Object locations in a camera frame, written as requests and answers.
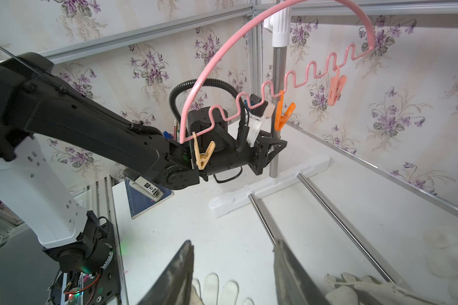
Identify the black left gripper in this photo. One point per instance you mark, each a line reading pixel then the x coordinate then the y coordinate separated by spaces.
pixel 257 158

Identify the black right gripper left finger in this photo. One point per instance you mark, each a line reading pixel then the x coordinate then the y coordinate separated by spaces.
pixel 174 285

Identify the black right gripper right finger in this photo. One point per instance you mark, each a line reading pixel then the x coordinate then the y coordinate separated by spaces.
pixel 293 284

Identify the white glove with grey strap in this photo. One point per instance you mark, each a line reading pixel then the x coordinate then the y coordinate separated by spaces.
pixel 349 289

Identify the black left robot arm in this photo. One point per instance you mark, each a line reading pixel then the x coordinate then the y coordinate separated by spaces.
pixel 34 102

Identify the pink clothes peg on pink hanger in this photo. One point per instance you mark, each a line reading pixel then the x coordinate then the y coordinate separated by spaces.
pixel 336 86

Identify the orange clothes peg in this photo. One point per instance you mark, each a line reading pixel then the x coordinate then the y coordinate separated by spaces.
pixel 281 118

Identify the yellow clothes peg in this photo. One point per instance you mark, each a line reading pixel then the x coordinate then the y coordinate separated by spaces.
pixel 202 158

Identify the small circuit board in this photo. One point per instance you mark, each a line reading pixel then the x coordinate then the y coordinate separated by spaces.
pixel 77 288

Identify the white and steel drying rack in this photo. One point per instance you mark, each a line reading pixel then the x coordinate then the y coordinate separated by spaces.
pixel 278 20

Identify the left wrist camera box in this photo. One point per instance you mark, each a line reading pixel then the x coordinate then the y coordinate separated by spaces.
pixel 257 117

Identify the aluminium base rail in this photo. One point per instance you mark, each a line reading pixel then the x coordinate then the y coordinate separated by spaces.
pixel 96 250

